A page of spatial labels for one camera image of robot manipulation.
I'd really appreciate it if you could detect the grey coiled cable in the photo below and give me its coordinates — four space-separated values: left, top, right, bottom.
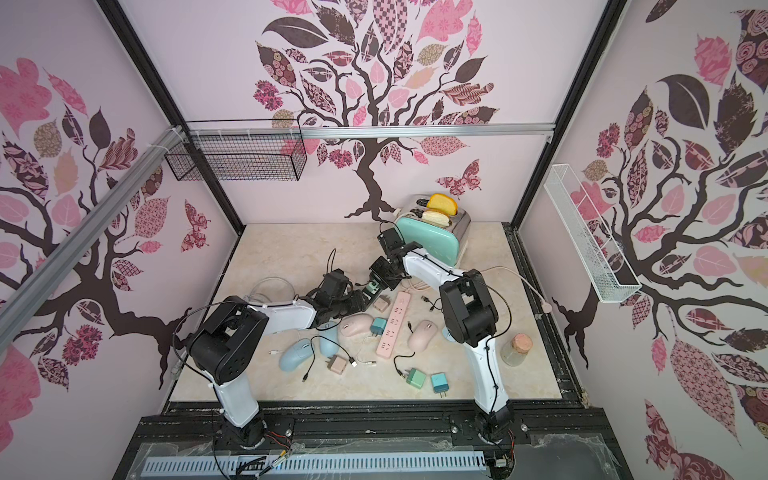
245 275 298 307

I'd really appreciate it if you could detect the round clear coaster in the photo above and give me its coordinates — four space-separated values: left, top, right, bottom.
501 333 533 367

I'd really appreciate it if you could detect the teal charger plug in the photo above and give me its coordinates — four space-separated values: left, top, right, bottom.
430 373 450 397
370 317 388 337

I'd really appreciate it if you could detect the black power strip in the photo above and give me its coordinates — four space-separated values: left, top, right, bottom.
360 280 384 311

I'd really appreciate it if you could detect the black wire basket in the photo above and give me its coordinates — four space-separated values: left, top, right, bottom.
165 118 308 181

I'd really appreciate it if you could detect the green charger plug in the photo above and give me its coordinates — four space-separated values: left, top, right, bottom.
404 368 427 390

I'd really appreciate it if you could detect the white slotted cable duct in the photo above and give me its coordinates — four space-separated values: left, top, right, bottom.
138 451 487 479

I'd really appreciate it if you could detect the yellow toast slice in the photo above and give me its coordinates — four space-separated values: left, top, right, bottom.
427 193 458 217

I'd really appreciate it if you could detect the pink power strip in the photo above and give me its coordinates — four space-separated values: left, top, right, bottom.
376 291 411 359

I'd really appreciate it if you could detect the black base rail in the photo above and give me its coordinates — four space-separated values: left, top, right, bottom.
115 400 631 479

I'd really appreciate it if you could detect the pink mouse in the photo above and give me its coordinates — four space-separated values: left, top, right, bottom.
407 320 438 353
338 313 374 338

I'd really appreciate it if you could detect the mint green toaster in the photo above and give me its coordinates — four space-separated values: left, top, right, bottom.
395 194 471 266

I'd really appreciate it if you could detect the blue mouse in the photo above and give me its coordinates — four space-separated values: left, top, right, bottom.
442 326 457 343
278 338 314 373
318 323 340 358

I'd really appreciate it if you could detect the blue mouse bottom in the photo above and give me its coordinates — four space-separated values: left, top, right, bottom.
278 338 314 373

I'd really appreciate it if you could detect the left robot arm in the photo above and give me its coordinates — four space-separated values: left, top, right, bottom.
178 269 381 429

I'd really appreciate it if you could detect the pink mouse middle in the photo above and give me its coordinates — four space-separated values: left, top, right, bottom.
338 313 374 338

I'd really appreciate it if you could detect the pale toast slice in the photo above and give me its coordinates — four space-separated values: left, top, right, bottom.
421 209 451 228

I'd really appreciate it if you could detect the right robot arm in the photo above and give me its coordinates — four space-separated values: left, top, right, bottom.
371 228 514 439

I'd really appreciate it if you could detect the pink charger plug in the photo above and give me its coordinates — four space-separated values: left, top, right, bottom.
327 355 350 375

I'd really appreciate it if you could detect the pink mouse right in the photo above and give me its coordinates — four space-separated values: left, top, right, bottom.
407 320 438 353

